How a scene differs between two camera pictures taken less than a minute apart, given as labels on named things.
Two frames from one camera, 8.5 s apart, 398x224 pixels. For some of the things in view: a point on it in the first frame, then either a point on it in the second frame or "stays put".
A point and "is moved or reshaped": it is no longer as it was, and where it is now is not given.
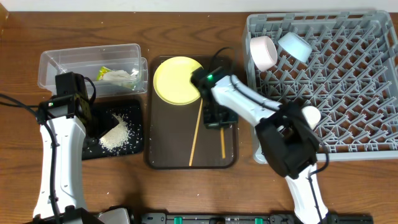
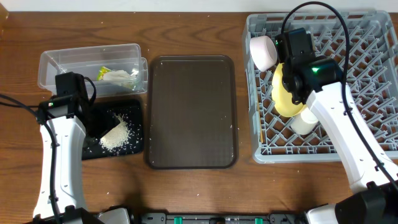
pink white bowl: x=263 y=53 stays put
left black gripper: x=106 y=121 stays put
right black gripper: x=217 y=118 -> x=286 y=72
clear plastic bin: x=113 y=70 stays put
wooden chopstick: x=196 y=134 is moved or reshaped
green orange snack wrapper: x=102 y=71 stays put
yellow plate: x=171 y=81 -> x=284 y=100
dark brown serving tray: x=171 y=129 stays put
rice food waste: x=117 y=137 stays put
